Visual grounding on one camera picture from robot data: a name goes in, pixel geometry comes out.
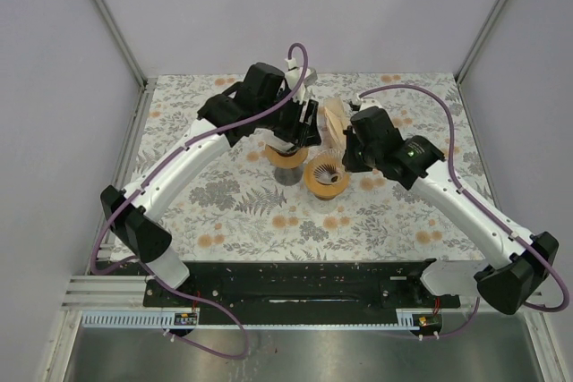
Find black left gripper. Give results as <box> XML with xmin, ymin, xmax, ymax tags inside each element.
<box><xmin>258</xmin><ymin>89</ymin><xmax>321</xmax><ymax>148</ymax></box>

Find beige filter stack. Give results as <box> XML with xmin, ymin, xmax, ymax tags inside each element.
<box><xmin>323</xmin><ymin>98</ymin><xmax>350</xmax><ymax>151</ymax></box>

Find wooden dripper collar ring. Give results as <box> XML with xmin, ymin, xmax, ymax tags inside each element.
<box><xmin>266</xmin><ymin>143</ymin><xmax>310</xmax><ymax>169</ymax></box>

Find small glass cup brown base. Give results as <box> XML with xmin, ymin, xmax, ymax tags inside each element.
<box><xmin>312</xmin><ymin>195</ymin><xmax>338</xmax><ymax>214</ymax></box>

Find white paper coffee filter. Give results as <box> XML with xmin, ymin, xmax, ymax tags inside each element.
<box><xmin>269</xmin><ymin>140</ymin><xmax>298</xmax><ymax>154</ymax></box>

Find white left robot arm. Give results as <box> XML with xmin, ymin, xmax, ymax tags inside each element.
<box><xmin>100</xmin><ymin>59</ymin><xmax>321</xmax><ymax>306</ymax></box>

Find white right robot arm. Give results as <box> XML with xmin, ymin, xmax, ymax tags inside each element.
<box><xmin>343</xmin><ymin>106</ymin><xmax>559</xmax><ymax>315</ymax></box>

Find glass coffee carafe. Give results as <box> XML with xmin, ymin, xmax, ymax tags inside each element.
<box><xmin>274</xmin><ymin>166</ymin><xmax>304</xmax><ymax>186</ymax></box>

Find floral patterned tablecloth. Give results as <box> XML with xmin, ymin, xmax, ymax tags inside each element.
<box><xmin>96</xmin><ymin>72</ymin><xmax>512</xmax><ymax>263</ymax></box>

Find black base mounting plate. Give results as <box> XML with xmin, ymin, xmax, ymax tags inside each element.
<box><xmin>89</xmin><ymin>259</ymin><xmax>462</xmax><ymax>326</ymax></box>

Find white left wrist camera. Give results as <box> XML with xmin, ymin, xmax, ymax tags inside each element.
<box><xmin>285</xmin><ymin>58</ymin><xmax>317</xmax><ymax>103</ymax></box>

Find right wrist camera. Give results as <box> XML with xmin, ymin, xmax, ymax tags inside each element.
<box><xmin>348</xmin><ymin>96</ymin><xmax>364</xmax><ymax>112</ymax></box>

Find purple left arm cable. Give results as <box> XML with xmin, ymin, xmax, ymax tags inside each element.
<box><xmin>89</xmin><ymin>43</ymin><xmax>310</xmax><ymax>359</ymax></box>

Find aluminium frame rail left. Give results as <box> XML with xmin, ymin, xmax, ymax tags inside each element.
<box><xmin>66</xmin><ymin>0</ymin><xmax>149</xmax><ymax>88</ymax></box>

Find aluminium frame rail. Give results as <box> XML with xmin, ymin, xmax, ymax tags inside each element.
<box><xmin>454</xmin><ymin>0</ymin><xmax>510</xmax><ymax>86</ymax></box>
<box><xmin>66</xmin><ymin>0</ymin><xmax>149</xmax><ymax>88</ymax></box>

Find aluminium frame rail right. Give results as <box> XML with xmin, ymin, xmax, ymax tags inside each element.
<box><xmin>454</xmin><ymin>0</ymin><xmax>510</xmax><ymax>86</ymax></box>

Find white slotted cable duct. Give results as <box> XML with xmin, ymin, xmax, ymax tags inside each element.
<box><xmin>81</xmin><ymin>310</ymin><xmax>200</xmax><ymax>329</ymax></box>

